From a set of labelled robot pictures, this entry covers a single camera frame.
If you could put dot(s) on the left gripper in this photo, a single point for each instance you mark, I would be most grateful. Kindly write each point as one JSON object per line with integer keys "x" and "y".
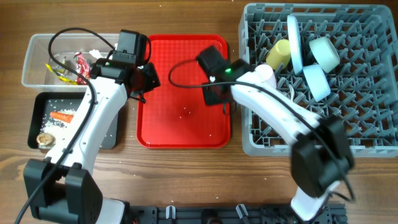
{"x": 153, "y": 81}

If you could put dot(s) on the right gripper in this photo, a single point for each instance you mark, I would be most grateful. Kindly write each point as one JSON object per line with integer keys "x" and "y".
{"x": 209, "y": 100}

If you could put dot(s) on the red plastic tray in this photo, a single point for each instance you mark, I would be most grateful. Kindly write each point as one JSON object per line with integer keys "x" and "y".
{"x": 175, "y": 117}

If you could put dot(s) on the white tissue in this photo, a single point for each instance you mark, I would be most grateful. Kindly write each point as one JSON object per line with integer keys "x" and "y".
{"x": 95, "y": 53}

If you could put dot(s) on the red snack wrapper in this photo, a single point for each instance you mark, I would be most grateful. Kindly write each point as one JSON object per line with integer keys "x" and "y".
{"x": 82, "y": 65}

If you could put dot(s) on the yellow plastic cup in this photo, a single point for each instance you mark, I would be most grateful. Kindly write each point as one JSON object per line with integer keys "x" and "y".
{"x": 279, "y": 55}

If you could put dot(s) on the orange carrot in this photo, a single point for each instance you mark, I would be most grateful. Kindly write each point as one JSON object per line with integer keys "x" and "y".
{"x": 62, "y": 116}

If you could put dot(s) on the yellow snack wrapper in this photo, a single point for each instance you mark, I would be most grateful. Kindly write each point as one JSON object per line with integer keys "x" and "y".
{"x": 62, "y": 74}

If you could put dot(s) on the light blue rice bowl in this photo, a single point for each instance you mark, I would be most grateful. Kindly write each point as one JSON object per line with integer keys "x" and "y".
{"x": 317, "y": 82}

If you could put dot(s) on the light blue plate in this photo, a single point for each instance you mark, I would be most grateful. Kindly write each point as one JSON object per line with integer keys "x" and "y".
{"x": 295, "y": 44}

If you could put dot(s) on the brown food scrap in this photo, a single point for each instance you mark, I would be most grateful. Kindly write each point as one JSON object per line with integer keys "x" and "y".
{"x": 45, "y": 140}

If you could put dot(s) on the teal bowl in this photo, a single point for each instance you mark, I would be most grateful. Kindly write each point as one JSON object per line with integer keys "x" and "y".
{"x": 325, "y": 53}

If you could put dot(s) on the grey dishwasher rack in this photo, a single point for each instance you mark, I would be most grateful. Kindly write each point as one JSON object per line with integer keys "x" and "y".
{"x": 364, "y": 84}

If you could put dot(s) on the pink plastic cup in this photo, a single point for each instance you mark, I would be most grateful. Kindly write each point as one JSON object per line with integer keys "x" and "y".
{"x": 266, "y": 72}

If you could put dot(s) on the white plastic spoon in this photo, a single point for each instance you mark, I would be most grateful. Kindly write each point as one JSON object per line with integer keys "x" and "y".
{"x": 292, "y": 92}

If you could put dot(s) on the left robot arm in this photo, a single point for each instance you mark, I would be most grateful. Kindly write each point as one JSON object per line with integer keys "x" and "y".
{"x": 60, "y": 187}

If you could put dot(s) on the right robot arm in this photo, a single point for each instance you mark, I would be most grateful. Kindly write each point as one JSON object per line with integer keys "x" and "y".
{"x": 319, "y": 148}

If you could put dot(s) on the clear plastic bin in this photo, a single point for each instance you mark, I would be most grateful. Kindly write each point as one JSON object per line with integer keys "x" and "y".
{"x": 36, "y": 75}

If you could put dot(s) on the black plastic bin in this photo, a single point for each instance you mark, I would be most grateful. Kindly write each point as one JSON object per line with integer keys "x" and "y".
{"x": 45, "y": 103}

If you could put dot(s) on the spilled white rice pile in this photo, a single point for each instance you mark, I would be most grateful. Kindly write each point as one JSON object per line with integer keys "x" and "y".
{"x": 54, "y": 126}

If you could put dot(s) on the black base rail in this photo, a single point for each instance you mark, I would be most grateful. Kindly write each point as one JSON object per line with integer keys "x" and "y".
{"x": 266, "y": 214}

